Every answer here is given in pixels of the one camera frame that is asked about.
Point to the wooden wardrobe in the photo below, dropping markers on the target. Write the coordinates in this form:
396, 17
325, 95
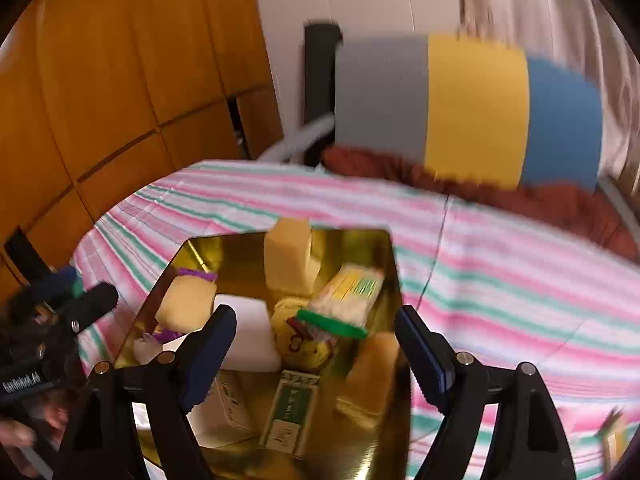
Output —
125, 70

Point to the dark red blanket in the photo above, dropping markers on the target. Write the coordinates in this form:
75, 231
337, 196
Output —
550, 205

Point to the white bed frame rail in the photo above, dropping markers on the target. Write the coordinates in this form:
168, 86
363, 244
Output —
620, 205
295, 142

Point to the striped pink green bedsheet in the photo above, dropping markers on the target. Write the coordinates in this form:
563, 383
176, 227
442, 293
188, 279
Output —
500, 285

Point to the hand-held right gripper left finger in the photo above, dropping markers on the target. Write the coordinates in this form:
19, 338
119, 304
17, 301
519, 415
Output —
212, 355

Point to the purple cloth item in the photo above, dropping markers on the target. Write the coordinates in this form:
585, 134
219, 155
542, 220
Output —
200, 275

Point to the tan cylinder block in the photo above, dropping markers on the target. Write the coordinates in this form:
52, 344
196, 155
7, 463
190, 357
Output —
287, 250

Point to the small green box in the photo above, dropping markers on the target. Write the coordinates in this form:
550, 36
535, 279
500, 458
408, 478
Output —
290, 410

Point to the pale patterned curtain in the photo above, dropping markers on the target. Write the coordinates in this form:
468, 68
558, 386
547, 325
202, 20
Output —
550, 10

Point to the yellow green packet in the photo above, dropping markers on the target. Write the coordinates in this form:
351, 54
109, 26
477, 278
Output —
345, 295

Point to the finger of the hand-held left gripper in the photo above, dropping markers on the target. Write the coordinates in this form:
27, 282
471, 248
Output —
95, 302
55, 282

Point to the black rolled mat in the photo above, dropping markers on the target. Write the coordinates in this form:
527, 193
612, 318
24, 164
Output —
320, 85

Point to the cream cardboard box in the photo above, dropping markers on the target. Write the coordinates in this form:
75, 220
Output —
230, 410

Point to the gold metal tray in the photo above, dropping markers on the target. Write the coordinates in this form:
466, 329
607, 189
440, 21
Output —
340, 450

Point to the yellow sponge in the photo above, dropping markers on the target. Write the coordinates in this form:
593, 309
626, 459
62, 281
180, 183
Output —
185, 305

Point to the person's left hand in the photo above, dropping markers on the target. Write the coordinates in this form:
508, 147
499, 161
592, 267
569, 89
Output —
30, 425

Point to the white rectangular box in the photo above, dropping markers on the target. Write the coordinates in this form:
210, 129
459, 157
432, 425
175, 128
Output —
252, 330

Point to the yellow plush toy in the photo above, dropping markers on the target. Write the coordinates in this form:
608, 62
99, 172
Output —
295, 345

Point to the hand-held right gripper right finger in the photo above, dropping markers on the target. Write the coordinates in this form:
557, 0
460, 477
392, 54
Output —
425, 360

